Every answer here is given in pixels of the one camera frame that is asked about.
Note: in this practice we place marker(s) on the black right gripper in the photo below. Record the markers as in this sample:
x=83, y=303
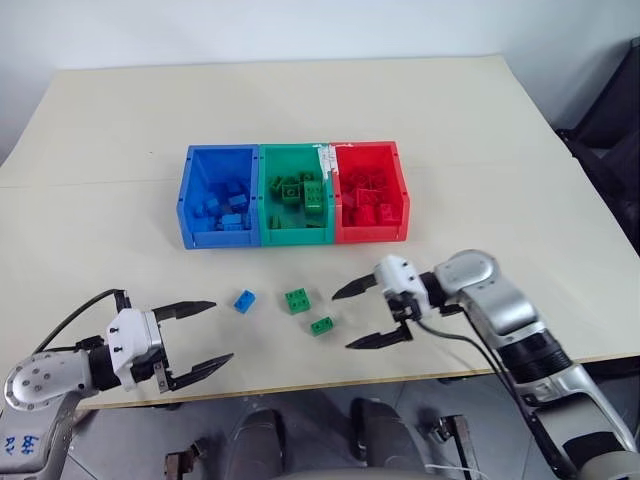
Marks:
x=402, y=306

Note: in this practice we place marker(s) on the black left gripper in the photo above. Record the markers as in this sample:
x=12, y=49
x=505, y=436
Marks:
x=145, y=372

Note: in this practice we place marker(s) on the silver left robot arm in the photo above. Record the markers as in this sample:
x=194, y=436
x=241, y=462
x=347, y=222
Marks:
x=35, y=385

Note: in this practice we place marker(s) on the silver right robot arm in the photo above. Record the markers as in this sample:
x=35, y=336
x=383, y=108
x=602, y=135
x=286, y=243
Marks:
x=505, y=305

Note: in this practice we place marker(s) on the small green two-stud block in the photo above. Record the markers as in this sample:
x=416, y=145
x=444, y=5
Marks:
x=321, y=326

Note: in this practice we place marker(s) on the small blue toy block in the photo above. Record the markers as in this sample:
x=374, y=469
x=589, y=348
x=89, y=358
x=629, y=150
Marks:
x=245, y=301

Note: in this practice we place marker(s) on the green four-stud toy block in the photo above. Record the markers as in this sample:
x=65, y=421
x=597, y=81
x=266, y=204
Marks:
x=314, y=194
x=298, y=301

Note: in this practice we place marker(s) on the red toy block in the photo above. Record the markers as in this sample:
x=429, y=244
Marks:
x=370, y=196
x=389, y=212

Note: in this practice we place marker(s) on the red plastic bin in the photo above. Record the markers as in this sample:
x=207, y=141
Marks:
x=372, y=200

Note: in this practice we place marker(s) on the dark rounded shape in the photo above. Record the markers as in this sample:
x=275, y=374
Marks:
x=385, y=432
x=260, y=440

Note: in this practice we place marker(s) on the brown metal table foot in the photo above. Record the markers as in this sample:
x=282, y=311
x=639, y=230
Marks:
x=457, y=437
x=182, y=460

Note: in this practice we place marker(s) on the green plastic bin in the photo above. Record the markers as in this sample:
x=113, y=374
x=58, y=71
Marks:
x=292, y=205

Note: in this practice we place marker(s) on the blue plastic bin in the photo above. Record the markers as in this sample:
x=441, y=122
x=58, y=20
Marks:
x=220, y=200

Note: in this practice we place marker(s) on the white torn label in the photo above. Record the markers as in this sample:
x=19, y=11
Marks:
x=326, y=159

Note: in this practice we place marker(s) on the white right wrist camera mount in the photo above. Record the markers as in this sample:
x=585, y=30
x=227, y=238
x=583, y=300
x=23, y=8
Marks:
x=400, y=277

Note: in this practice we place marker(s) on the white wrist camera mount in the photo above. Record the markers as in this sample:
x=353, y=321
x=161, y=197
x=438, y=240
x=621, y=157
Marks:
x=400, y=277
x=131, y=332

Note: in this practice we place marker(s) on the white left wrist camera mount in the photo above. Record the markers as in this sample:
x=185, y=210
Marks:
x=131, y=332

